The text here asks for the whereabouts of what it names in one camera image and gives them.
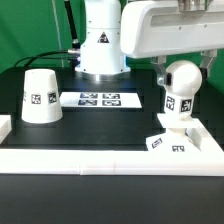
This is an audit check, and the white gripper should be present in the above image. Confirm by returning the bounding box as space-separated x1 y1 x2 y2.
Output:
120 0 224 86

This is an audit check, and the white lamp bulb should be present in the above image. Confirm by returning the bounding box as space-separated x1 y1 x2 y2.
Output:
164 60 202 119

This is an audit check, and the white lamp base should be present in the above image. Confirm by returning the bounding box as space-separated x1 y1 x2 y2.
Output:
145 113 205 153

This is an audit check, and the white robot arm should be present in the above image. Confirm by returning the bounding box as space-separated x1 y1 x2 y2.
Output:
77 0 224 85

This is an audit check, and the white lamp shade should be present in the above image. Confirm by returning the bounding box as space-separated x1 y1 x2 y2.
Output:
21 69 63 124

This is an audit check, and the white marker board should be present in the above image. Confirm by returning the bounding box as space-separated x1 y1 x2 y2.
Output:
60 92 141 108

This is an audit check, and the white block left edge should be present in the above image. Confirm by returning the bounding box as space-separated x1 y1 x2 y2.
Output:
0 115 12 144

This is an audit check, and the white L-shaped border frame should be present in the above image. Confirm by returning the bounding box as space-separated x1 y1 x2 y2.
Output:
0 118 224 177

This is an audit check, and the black cable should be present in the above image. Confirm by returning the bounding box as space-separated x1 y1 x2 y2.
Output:
13 49 81 68

